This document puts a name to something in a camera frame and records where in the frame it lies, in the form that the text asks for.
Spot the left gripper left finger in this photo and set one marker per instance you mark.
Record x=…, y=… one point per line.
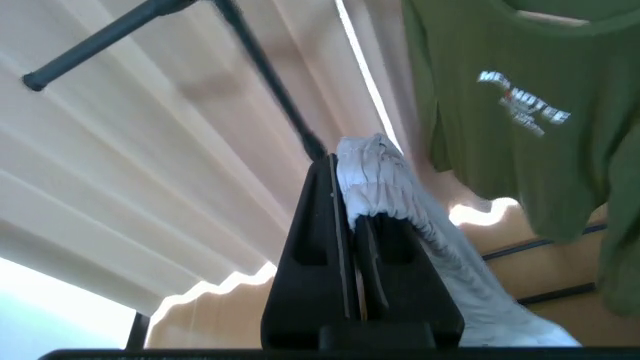
x=310, y=285

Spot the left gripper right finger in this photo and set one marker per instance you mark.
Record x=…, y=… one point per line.
x=405, y=290

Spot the pale grey shorts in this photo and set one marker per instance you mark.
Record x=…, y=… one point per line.
x=375, y=175

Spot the green long-sleeved shirt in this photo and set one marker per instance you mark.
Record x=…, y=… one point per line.
x=500, y=165

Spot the black clothes rack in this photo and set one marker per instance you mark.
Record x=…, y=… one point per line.
x=100, y=37

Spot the window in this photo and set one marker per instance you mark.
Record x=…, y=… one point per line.
x=50, y=320

